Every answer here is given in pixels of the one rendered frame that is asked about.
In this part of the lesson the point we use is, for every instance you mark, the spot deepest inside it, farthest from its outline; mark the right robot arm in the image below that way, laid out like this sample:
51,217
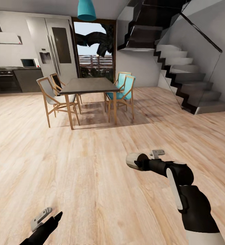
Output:
200,227

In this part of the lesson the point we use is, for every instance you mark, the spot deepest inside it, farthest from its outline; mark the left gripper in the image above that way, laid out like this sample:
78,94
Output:
48,227

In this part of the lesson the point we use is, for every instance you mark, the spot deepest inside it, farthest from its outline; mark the room light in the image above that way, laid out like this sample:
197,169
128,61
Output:
86,11

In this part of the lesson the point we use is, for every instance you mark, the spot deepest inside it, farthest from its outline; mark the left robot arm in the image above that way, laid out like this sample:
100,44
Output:
41,231

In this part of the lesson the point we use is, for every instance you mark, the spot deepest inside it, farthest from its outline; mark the pillar candle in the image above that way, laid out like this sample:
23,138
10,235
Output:
135,156

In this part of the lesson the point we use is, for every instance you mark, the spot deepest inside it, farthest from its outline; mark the oven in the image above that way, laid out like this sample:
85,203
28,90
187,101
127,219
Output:
8,80

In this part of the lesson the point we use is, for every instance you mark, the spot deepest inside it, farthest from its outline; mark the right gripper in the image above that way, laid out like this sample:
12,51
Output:
148,164

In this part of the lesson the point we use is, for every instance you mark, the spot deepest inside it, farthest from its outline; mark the fridge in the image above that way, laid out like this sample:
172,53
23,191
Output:
54,43

